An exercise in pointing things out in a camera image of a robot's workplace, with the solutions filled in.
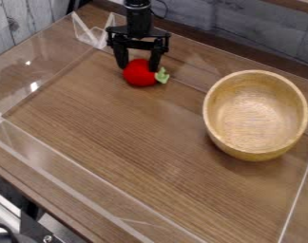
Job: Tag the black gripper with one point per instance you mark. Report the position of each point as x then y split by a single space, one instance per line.
155 40

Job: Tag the red toy strawberry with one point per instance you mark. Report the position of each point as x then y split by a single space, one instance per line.
139 75

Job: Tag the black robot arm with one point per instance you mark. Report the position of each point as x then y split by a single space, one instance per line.
139 35

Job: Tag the wooden bowl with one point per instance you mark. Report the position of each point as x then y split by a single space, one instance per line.
255 111

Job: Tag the clear acrylic tray wall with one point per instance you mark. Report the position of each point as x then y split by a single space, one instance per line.
116 158

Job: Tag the black table clamp bracket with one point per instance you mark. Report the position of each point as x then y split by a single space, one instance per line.
33 232

